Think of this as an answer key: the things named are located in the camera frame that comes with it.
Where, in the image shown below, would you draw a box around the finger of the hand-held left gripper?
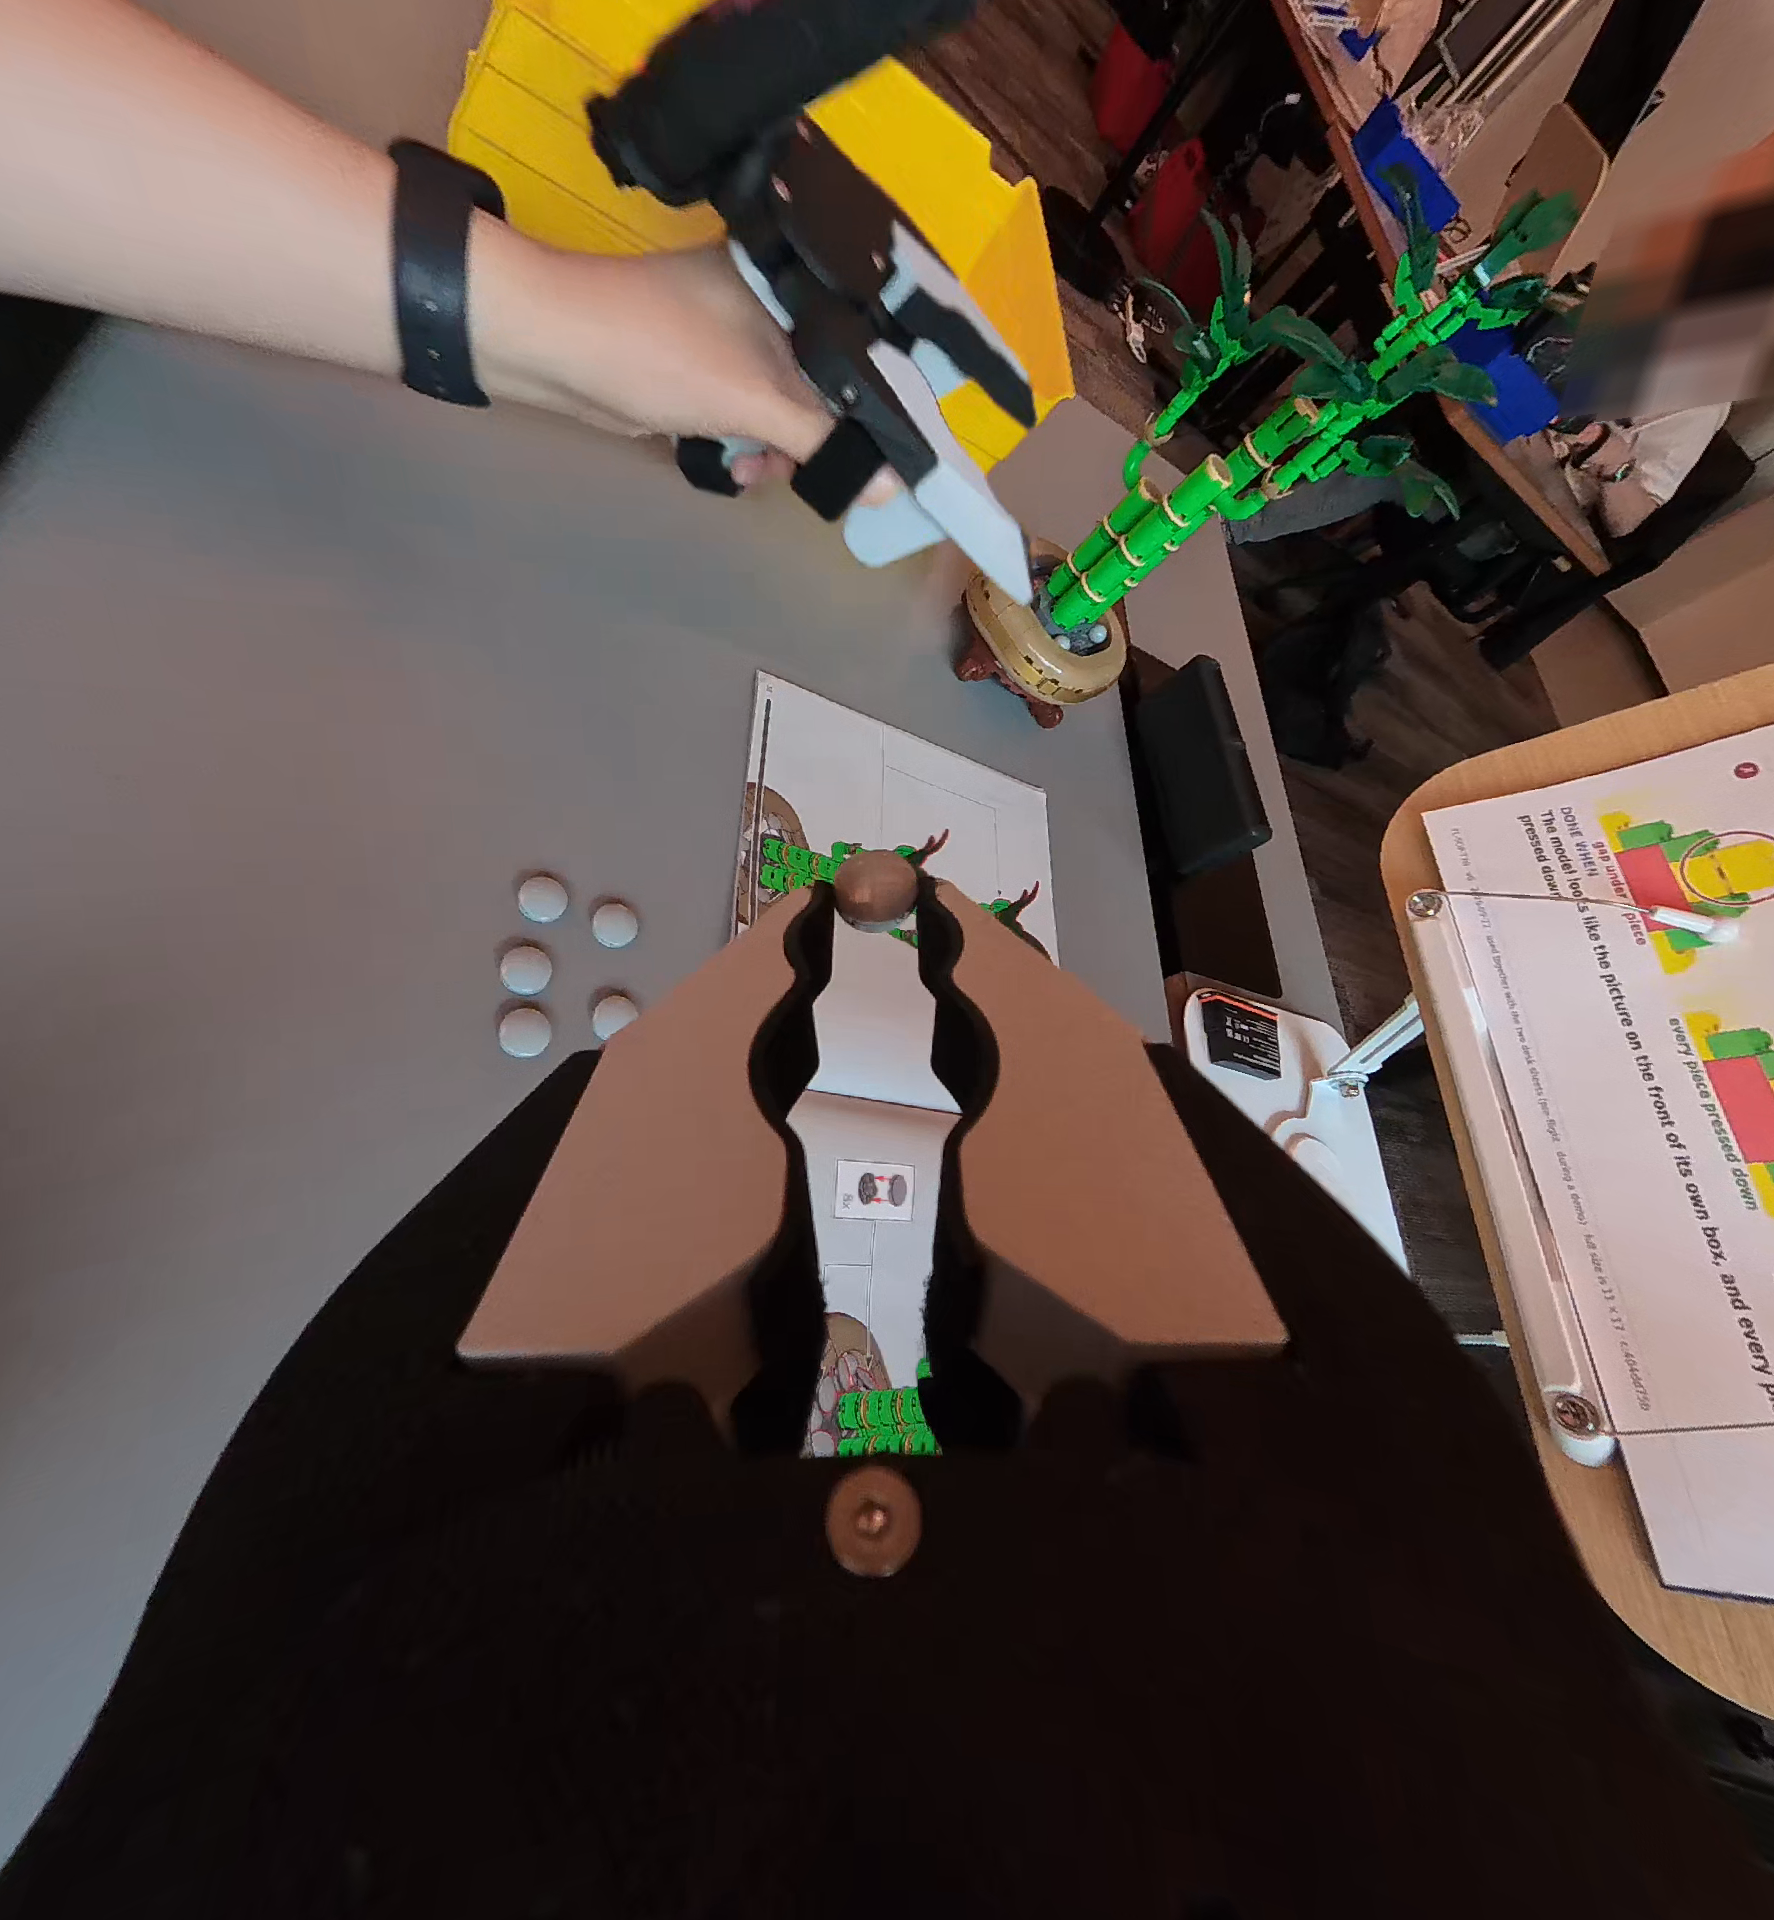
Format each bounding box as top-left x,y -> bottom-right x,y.
882,223 -> 1042,432
860,337 -> 1042,605

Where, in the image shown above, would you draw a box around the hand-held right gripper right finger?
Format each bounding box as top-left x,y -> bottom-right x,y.
913,879 -> 1291,1458

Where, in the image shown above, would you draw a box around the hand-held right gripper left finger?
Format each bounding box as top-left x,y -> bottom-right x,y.
455,881 -> 840,1458

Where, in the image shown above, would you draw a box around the green lego bamboo plant model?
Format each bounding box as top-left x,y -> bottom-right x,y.
954,165 -> 1594,730

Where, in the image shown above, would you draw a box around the cluster of white lego pebbles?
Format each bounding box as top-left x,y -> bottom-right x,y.
495,874 -> 641,1059

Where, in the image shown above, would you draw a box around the single round lego dome piece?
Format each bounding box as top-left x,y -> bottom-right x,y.
834,846 -> 922,935

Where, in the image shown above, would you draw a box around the lego instruction booklet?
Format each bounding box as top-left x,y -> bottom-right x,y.
734,670 -> 1054,1461

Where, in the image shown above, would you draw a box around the person's left hand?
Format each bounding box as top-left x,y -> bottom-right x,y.
467,223 -> 903,508

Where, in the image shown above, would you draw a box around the black battery with red edge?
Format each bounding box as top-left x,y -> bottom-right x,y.
1200,998 -> 1284,1081

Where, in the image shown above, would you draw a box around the white stand base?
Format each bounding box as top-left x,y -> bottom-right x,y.
1166,886 -> 1625,1469

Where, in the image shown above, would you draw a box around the red bag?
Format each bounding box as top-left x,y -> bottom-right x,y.
1094,22 -> 1223,308

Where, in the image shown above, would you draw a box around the stacked yellow storage bins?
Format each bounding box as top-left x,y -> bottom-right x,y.
448,0 -> 1075,471

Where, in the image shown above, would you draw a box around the black wristband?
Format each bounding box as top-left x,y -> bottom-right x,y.
389,137 -> 507,412

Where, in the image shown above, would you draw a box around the blue plastic bin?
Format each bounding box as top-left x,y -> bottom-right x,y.
1350,96 -> 1462,227

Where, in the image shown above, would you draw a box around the cluttered wooden desk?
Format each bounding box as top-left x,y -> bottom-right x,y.
1270,0 -> 1617,579

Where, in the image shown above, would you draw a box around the printed instruction sheet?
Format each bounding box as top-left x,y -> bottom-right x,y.
1418,705 -> 1774,1613

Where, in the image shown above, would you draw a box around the round wooden table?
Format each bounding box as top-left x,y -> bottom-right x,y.
1379,643 -> 1774,1743

